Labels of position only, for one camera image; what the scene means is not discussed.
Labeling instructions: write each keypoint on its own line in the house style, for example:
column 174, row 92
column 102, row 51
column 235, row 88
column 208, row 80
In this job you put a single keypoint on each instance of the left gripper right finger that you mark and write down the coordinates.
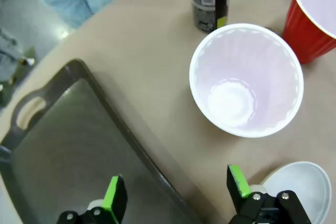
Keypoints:
column 244, row 200

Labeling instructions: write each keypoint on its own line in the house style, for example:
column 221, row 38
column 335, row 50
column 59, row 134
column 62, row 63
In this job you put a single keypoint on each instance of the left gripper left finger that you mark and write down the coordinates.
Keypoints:
column 115, row 200

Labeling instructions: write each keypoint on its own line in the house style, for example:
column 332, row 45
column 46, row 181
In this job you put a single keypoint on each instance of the white plastic bowl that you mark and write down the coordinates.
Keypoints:
column 307, row 187

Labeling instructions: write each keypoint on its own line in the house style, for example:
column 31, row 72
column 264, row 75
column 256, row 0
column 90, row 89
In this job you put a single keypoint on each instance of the red plastic cup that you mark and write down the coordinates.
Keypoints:
column 304, row 35
column 246, row 82

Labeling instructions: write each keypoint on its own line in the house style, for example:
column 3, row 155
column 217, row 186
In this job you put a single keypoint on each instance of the black Pepsi can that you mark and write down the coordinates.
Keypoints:
column 207, row 1

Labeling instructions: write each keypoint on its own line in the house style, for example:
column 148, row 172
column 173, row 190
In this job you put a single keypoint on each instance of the brown plastic serving tray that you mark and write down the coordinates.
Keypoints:
column 78, row 142

